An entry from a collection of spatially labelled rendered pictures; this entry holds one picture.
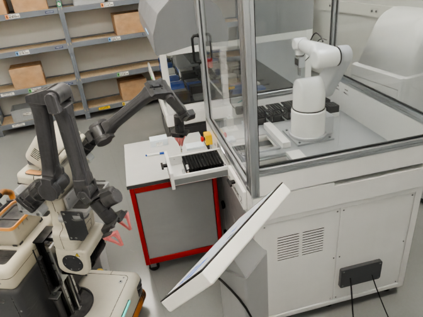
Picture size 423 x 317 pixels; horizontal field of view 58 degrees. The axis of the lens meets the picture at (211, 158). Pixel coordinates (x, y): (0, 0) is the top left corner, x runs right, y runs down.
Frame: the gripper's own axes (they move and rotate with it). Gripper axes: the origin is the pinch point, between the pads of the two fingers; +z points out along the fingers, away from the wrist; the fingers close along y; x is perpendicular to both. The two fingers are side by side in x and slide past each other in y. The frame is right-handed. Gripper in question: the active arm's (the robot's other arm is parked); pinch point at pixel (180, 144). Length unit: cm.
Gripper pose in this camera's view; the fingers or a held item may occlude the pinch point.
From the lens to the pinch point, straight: 230.0
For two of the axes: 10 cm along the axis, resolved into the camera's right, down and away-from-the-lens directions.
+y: -9.7, -0.9, 2.2
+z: 0.3, 8.6, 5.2
